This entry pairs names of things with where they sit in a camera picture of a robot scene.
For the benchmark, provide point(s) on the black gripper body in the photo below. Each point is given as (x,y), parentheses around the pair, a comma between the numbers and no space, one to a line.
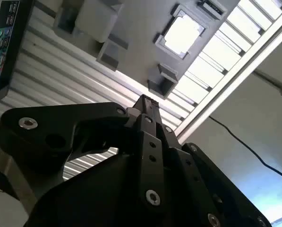
(96,201)

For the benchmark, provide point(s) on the silver CPU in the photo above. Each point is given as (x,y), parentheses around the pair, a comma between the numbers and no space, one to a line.
(182,35)

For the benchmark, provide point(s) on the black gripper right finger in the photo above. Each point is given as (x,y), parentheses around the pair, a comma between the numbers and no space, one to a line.
(202,170)

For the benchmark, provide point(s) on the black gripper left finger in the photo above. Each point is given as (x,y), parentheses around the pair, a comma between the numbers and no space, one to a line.
(60,118)

